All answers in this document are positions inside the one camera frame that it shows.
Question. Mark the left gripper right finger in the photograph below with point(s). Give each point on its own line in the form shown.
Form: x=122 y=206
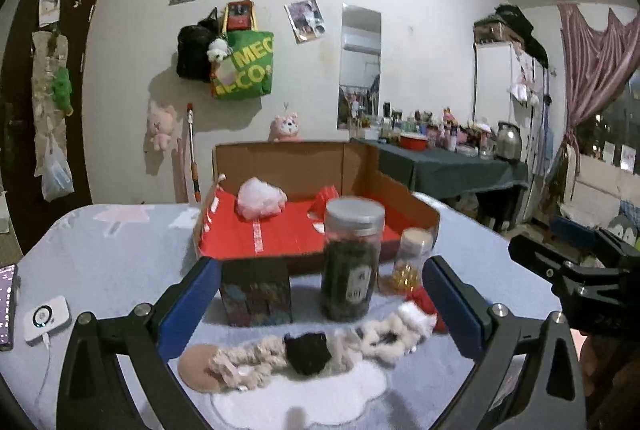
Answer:
x=525 y=372

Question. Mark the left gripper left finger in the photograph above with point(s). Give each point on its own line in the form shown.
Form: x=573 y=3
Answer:
x=93 y=393

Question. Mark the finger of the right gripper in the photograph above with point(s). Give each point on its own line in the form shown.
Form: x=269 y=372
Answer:
x=578 y=236
x=542 y=260

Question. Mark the red mesh bath pouf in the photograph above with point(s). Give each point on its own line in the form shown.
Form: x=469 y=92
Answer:
x=325 y=197

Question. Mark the white mesh bath pouf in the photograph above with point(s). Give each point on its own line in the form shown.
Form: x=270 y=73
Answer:
x=258 y=199

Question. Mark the person's right hand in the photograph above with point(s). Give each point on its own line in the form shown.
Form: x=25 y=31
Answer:
x=610 y=373

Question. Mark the white pocket router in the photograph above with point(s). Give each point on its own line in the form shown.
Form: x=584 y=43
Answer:
x=45 y=318

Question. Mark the metal kettle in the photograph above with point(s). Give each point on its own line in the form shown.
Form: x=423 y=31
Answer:
x=508 y=142

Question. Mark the round beige powder puff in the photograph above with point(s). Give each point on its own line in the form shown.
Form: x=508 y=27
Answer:
x=194 y=371

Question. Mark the green tablecloth side table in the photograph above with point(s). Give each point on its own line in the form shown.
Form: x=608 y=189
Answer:
x=500 y=186

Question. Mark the red knitted cloth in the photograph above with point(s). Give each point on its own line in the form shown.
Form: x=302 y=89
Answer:
x=420 y=297

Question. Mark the small jar yellow beads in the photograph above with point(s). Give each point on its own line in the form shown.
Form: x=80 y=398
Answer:
x=414 y=249

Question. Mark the white refrigerator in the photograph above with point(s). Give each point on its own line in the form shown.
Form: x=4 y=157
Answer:
x=509 y=87

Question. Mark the beige knitted headband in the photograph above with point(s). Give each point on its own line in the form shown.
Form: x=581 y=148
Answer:
x=250 y=366

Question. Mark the pink curtain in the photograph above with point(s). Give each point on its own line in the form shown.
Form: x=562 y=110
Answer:
x=598 y=65

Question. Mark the red bowl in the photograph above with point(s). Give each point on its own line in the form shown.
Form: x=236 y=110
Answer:
x=413 y=141

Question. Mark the dark patterned box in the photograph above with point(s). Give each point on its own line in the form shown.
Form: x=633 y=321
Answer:
x=256 y=292

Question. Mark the large jar dark contents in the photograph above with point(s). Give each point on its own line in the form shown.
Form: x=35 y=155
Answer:
x=353 y=231

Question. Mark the white fluffy cloud mat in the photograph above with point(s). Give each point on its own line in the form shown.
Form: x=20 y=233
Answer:
x=289 y=403

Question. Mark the black scrunchie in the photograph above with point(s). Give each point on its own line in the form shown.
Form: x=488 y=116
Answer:
x=307 y=354

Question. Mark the white plastic bag on door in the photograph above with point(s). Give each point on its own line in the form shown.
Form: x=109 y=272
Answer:
x=56 y=178

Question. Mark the red cardboard box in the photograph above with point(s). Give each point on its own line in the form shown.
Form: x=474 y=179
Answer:
x=304 y=171

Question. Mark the pale pink plush toy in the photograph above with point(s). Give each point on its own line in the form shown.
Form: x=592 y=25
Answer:
x=162 y=122

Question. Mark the green plush on door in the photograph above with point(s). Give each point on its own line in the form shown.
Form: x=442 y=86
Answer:
x=62 y=90

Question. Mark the green tote bag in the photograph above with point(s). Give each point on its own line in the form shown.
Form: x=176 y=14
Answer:
x=247 y=73

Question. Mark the small panda plush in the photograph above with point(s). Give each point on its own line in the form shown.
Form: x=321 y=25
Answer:
x=218 y=50

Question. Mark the photo on door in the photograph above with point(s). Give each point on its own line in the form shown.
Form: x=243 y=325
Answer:
x=48 y=12

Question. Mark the dark wooden door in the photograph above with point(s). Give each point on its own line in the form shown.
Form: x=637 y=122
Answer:
x=29 y=115

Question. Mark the wall mirror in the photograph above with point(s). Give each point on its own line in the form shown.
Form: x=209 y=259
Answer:
x=360 y=70

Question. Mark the pink plush on wall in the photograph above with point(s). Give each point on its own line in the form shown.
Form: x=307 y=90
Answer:
x=285 y=128

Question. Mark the broom handle red tip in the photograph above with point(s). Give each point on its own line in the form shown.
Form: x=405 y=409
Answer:
x=193 y=163

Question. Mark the photo poster on wall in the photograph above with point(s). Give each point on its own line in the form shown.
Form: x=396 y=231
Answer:
x=306 y=20

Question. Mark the black bag on wall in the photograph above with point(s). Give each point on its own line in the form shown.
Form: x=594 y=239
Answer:
x=193 y=44

